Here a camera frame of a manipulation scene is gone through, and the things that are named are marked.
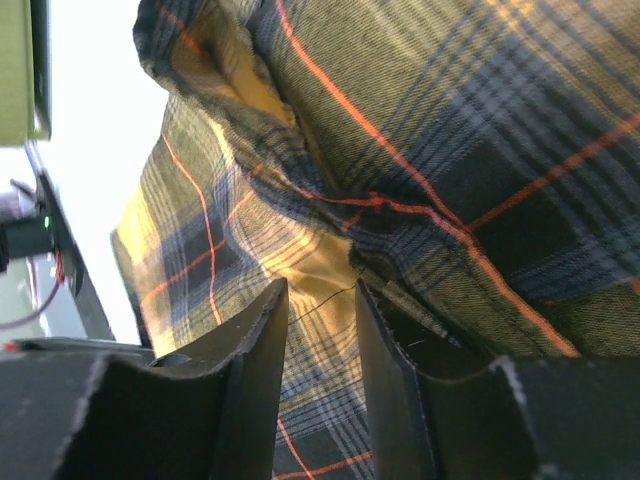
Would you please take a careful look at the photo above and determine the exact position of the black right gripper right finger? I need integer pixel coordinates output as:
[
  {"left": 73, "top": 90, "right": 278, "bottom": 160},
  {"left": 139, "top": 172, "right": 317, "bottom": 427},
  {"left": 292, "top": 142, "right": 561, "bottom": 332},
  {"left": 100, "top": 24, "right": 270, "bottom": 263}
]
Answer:
[{"left": 356, "top": 285, "right": 639, "bottom": 479}]

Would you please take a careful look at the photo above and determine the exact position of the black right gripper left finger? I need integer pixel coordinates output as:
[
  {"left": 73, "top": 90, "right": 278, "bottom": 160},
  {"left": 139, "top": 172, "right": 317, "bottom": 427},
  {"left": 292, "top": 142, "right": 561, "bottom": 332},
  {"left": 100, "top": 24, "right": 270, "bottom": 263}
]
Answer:
[{"left": 1, "top": 279, "right": 289, "bottom": 479}]

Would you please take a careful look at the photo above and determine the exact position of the yellow plaid long sleeve shirt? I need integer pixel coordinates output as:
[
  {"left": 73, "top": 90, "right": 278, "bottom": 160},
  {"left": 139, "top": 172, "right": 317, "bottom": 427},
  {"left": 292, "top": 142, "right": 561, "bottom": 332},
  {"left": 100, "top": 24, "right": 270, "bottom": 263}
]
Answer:
[{"left": 112, "top": 1, "right": 639, "bottom": 479}]

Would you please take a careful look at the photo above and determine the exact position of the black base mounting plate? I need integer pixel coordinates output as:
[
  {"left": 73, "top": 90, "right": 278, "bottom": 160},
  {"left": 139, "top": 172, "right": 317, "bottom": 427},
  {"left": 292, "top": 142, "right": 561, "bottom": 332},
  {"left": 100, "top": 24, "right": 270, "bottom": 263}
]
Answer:
[{"left": 25, "top": 142, "right": 116, "bottom": 341}]

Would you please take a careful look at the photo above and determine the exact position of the olive green laundry bin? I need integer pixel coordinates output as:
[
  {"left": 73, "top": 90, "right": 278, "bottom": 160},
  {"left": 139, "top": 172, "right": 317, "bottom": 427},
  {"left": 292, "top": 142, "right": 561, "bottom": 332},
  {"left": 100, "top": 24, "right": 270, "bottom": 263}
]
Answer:
[{"left": 0, "top": 0, "right": 51, "bottom": 147}]

